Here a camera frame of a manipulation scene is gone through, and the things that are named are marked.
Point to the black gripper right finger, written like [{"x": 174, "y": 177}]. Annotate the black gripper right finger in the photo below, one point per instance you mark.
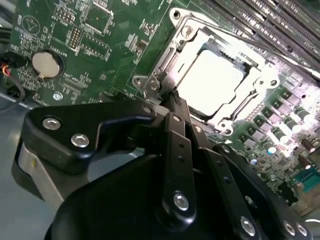
[{"x": 240, "y": 200}]

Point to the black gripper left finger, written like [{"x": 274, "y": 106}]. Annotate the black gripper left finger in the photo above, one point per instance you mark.
[{"x": 177, "y": 175}]

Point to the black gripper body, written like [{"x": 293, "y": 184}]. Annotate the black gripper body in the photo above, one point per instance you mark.
[{"x": 112, "y": 212}]

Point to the silver CPU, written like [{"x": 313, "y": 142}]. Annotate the silver CPU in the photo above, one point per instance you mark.
[{"x": 212, "y": 80}]

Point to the metal socket cover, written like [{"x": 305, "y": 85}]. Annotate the metal socket cover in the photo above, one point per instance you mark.
[{"x": 185, "y": 53}]

